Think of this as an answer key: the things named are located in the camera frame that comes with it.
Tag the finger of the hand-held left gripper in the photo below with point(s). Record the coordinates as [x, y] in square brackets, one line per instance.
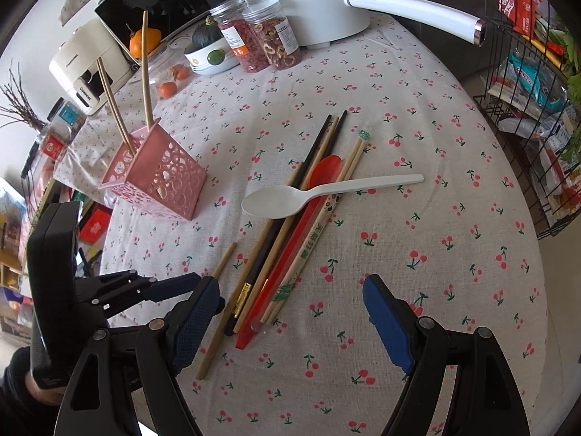
[118, 287]
[178, 287]

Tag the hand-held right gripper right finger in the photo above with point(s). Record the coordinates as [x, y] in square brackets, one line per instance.
[386, 322]

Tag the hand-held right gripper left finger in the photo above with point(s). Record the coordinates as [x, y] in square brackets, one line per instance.
[195, 327]

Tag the wooden chopstick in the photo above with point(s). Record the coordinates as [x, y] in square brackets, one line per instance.
[119, 118]
[217, 309]
[146, 68]
[327, 138]
[112, 109]
[261, 247]

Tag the black chopstick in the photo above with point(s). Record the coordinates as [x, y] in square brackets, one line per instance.
[277, 240]
[317, 143]

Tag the pink perforated utensil basket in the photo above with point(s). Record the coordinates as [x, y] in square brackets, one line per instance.
[159, 177]

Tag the paper-wrapped chopsticks pair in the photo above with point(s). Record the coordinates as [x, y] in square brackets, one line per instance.
[313, 236]

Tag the red plastic spoon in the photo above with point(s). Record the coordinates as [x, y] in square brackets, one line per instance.
[313, 218]

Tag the white plastic spoon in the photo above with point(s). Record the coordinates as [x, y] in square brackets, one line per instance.
[281, 200]

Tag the person's left forearm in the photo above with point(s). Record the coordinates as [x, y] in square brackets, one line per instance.
[13, 399]

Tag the person's left hand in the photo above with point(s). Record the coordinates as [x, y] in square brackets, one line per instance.
[38, 385]

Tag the red box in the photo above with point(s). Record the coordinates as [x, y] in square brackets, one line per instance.
[95, 225]

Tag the cherry print tablecloth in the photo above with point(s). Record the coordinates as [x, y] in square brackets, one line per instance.
[408, 190]

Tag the cherry print side cloth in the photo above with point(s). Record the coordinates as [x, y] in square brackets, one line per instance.
[90, 145]

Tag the dried branches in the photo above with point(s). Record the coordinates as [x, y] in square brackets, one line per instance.
[18, 104]

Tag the small orange fruit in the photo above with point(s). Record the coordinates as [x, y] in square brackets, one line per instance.
[181, 72]
[168, 90]

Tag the white air fryer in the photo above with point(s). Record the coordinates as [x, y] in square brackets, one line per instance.
[86, 68]

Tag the white flower print bowl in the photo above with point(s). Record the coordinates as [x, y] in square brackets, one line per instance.
[202, 61]

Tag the clear glass jar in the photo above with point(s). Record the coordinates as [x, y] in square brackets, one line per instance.
[170, 59]

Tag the green lime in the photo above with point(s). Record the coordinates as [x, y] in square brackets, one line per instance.
[214, 57]

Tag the large orange fruit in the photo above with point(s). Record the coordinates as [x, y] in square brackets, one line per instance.
[147, 42]

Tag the dark green squash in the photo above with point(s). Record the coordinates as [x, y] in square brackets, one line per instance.
[206, 36]

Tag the jar of red dried fruit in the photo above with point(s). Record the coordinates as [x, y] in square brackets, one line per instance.
[236, 36]

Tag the jar of dried fruit rings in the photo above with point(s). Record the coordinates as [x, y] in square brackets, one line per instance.
[274, 36]

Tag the blue snack packet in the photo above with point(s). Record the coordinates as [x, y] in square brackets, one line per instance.
[535, 81]

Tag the white electric pot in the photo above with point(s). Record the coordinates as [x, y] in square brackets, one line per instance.
[308, 4]

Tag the green leafy herbs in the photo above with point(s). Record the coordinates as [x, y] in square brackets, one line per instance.
[569, 50]

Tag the red snack packets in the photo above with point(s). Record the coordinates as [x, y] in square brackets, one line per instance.
[517, 0]

